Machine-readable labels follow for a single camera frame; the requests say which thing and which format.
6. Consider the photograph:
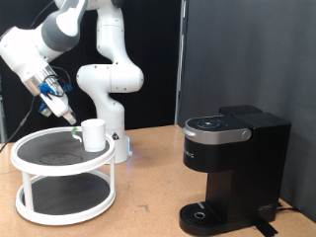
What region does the white two-tier turntable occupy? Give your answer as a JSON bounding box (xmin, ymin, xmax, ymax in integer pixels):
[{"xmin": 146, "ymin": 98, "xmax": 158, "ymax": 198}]
[{"xmin": 9, "ymin": 125, "xmax": 117, "ymax": 226}]

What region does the black Keurig coffee machine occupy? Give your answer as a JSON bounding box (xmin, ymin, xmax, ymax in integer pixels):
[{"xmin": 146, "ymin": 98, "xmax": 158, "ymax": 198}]
[{"xmin": 178, "ymin": 104, "xmax": 292, "ymax": 237}]

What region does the black tape strip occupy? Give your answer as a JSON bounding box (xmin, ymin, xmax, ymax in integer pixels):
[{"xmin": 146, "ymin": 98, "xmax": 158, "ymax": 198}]
[{"xmin": 252, "ymin": 219, "xmax": 279, "ymax": 237}]

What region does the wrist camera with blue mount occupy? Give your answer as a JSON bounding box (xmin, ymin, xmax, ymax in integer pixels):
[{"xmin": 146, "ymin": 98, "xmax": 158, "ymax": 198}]
[{"xmin": 38, "ymin": 100, "xmax": 52, "ymax": 119}]

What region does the grey metal pole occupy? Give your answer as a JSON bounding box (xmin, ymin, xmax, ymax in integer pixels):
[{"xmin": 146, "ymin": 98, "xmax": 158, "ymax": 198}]
[{"xmin": 0, "ymin": 75, "xmax": 7, "ymax": 144}]

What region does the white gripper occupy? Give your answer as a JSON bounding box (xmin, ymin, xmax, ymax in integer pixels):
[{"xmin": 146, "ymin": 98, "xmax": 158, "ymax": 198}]
[{"xmin": 40, "ymin": 92, "xmax": 78, "ymax": 125}]

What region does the white mug with green tape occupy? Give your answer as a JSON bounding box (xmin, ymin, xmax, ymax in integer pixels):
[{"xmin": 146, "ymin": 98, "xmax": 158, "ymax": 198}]
[{"xmin": 71, "ymin": 118, "xmax": 108, "ymax": 153}]

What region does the blue cable clip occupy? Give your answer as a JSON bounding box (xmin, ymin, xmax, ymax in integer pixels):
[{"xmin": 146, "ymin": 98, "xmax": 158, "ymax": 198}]
[{"xmin": 39, "ymin": 83, "xmax": 55, "ymax": 97}]

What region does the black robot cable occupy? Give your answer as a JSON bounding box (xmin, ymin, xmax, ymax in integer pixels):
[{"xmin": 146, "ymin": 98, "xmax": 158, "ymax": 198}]
[{"xmin": 0, "ymin": 0, "xmax": 57, "ymax": 154}]

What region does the black power cord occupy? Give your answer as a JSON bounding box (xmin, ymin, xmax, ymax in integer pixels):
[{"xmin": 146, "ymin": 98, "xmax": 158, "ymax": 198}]
[{"xmin": 276, "ymin": 200, "xmax": 301, "ymax": 214}]

